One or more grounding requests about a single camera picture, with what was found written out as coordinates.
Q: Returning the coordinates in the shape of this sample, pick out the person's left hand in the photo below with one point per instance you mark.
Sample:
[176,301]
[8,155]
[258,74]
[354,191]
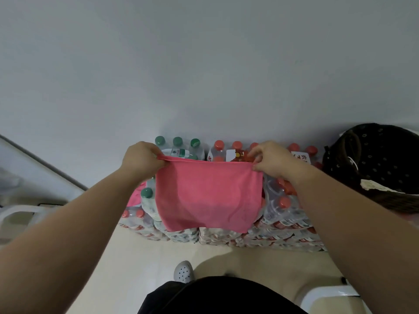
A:
[140,160]

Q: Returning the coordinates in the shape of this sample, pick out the person's right hand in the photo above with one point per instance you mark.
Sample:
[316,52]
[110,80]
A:
[278,161]

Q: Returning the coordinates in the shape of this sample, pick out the person's right fingers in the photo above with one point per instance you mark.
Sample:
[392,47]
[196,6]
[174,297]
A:
[259,150]

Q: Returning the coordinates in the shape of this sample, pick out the person's left fingers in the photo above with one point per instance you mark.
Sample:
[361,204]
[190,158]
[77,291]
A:
[161,161]

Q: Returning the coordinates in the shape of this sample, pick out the pink microfiber cloth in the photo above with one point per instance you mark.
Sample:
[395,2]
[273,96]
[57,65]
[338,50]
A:
[209,196]

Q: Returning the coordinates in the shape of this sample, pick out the person's left forearm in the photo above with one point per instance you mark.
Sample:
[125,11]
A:
[72,235]

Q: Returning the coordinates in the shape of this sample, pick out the person's right forearm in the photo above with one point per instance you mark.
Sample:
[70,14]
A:
[353,232]

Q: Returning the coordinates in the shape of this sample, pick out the stack of green-capped water bottles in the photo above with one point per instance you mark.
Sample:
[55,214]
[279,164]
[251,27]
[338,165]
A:
[177,142]

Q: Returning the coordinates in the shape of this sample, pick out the folded pink cloth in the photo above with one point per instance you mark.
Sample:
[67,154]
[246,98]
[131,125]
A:
[134,197]

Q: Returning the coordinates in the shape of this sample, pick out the stack of red-capped water bottles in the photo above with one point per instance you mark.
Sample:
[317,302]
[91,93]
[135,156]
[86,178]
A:
[284,203]

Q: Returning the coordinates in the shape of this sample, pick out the grey perforated clog shoe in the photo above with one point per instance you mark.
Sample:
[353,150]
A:
[183,273]

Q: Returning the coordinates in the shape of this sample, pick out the black dotted bag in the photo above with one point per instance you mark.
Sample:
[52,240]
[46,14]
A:
[383,156]

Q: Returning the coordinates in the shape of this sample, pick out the grey slanted board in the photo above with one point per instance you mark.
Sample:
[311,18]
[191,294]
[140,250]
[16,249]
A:
[36,173]

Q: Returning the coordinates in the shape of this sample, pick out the person's black clothing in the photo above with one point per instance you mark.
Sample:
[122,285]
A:
[216,299]

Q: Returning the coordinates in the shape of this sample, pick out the white plastic chair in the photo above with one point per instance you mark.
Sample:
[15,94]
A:
[19,212]
[330,294]

